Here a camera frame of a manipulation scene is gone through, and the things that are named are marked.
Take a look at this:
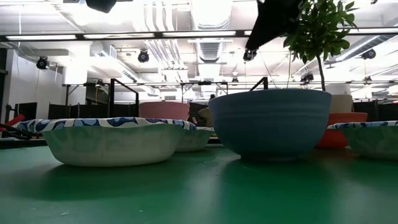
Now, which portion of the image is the person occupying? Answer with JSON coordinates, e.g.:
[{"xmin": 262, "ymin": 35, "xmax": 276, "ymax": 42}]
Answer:
[{"xmin": 188, "ymin": 93, "xmax": 217, "ymax": 128}]

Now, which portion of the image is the white plant pot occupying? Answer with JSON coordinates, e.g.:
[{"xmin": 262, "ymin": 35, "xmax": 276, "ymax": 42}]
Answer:
[{"xmin": 329, "ymin": 94, "xmax": 354, "ymax": 114}]

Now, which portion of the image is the red-orange bowl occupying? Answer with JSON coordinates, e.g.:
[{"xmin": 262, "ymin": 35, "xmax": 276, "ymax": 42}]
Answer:
[{"xmin": 315, "ymin": 111, "xmax": 369, "ymax": 149}]

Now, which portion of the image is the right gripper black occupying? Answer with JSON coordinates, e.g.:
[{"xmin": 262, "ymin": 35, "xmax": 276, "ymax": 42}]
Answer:
[{"xmin": 245, "ymin": 0, "xmax": 307, "ymax": 50}]

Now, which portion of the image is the pink bowl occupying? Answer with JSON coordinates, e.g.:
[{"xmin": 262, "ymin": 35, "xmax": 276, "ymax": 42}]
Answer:
[{"xmin": 139, "ymin": 101, "xmax": 190, "ymax": 121}]

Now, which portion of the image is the black background monitor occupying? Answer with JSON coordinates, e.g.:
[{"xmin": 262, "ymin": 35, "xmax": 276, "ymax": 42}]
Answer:
[{"xmin": 14, "ymin": 102, "xmax": 38, "ymax": 121}]

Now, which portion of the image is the black table frame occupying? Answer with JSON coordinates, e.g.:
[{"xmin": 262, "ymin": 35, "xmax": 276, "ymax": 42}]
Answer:
[{"xmin": 0, "ymin": 138, "xmax": 47, "ymax": 149}]

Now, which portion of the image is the black-framed wooden shelf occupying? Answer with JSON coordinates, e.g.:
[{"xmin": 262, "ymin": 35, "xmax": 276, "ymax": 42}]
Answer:
[{"xmin": 108, "ymin": 77, "xmax": 269, "ymax": 119}]

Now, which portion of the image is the blue ceramic bowl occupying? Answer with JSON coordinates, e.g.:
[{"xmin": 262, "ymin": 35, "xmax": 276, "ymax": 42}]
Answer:
[{"xmin": 207, "ymin": 88, "xmax": 333, "ymax": 161}]

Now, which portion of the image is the green table mat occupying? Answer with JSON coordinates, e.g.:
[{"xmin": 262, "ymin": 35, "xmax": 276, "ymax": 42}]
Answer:
[{"xmin": 0, "ymin": 144, "xmax": 398, "ymax": 224}]

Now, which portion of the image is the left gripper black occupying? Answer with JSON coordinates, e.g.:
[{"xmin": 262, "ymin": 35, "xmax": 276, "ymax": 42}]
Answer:
[{"xmin": 85, "ymin": 0, "xmax": 118, "ymax": 14}]

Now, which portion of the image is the red padded bar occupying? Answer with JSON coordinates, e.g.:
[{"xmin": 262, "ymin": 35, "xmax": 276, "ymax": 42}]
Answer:
[{"xmin": 0, "ymin": 114, "xmax": 25, "ymax": 132}]

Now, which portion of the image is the green leafy potted tree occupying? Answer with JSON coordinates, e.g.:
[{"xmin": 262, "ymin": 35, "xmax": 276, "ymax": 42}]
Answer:
[{"xmin": 283, "ymin": 0, "xmax": 358, "ymax": 91}]

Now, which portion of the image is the black overhead frame beam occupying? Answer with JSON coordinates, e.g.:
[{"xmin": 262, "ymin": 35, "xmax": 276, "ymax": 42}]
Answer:
[{"xmin": 0, "ymin": 28, "xmax": 398, "ymax": 43}]

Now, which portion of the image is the large blue-patterned paper bowl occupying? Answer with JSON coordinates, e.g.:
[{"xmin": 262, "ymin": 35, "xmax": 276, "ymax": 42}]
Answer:
[{"xmin": 17, "ymin": 116, "xmax": 197, "ymax": 168}]

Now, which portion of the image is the white overhead light strip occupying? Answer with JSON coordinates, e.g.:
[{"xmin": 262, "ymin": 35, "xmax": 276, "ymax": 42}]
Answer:
[
  {"xmin": 83, "ymin": 33, "xmax": 155, "ymax": 39},
  {"xmin": 348, "ymin": 27, "xmax": 398, "ymax": 34},
  {"xmin": 5, "ymin": 34, "xmax": 77, "ymax": 41},
  {"xmin": 162, "ymin": 30, "xmax": 237, "ymax": 37}
]

